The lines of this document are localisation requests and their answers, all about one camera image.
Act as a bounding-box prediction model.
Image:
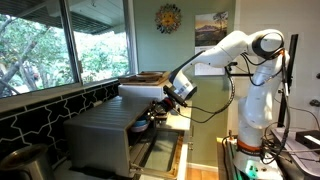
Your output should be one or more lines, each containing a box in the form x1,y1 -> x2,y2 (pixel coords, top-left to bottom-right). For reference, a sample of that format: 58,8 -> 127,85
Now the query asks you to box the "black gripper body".
151,97 -> 176,120

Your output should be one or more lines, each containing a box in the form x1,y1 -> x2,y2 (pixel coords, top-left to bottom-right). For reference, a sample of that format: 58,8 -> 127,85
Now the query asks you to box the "blue bowl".
133,117 -> 151,128

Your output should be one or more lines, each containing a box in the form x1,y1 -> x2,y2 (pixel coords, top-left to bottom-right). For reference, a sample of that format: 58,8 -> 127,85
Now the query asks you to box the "pink bowl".
130,123 -> 150,134

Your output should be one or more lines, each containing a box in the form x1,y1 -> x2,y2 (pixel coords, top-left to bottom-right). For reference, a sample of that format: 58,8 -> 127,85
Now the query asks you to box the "silver toaster oven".
62,95 -> 162,179

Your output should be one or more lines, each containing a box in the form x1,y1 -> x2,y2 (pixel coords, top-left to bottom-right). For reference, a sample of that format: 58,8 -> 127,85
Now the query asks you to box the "wooden serving tray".
118,70 -> 173,87

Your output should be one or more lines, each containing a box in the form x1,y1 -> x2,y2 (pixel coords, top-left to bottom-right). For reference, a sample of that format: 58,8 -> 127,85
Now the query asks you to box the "metal pot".
0,143 -> 56,180

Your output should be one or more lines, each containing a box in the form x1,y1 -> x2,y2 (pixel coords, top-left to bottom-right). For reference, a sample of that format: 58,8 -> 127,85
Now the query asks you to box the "grey side table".
271,127 -> 320,178

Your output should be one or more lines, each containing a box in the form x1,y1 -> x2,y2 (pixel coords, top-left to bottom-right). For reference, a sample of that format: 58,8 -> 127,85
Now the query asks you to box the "black box with white stripe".
295,129 -> 320,150

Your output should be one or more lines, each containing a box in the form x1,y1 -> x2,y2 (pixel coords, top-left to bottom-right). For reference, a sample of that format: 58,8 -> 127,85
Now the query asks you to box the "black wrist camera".
162,84 -> 188,108

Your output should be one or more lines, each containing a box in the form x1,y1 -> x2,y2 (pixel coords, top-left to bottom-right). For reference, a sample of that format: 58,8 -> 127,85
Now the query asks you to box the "sun wall decoration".
154,3 -> 183,35

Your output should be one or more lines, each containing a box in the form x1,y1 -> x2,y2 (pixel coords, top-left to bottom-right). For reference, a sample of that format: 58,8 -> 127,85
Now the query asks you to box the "wall calendar paper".
194,11 -> 230,77

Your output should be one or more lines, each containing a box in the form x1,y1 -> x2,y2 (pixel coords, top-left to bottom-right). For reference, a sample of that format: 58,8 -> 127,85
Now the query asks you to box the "grey window frame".
0,0 -> 140,115

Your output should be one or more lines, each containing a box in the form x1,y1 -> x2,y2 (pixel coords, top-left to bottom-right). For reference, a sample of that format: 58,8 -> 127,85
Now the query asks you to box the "black camera stand pole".
276,33 -> 300,129

